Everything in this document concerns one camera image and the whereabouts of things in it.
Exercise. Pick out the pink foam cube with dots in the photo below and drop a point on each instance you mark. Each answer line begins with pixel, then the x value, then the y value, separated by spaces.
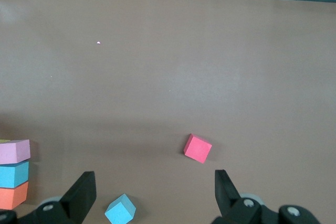
pixel 14 151

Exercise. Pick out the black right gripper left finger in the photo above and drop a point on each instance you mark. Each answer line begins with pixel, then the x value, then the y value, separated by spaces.
pixel 76 200

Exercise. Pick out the red foam cube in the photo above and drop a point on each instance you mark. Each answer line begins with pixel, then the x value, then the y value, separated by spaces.
pixel 197 148

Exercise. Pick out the light blue foam cube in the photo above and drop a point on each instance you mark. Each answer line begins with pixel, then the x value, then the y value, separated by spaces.
pixel 13 174

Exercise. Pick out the orange foam cube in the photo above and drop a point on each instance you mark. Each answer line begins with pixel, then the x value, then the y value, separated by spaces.
pixel 13 195

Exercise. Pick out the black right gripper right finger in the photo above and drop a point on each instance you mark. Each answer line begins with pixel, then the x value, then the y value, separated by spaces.
pixel 228 197

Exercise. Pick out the brown table cover sheet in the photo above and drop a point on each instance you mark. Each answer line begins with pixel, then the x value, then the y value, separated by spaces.
pixel 183 64

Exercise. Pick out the teal foam cube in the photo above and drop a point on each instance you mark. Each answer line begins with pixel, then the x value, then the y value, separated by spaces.
pixel 120 209

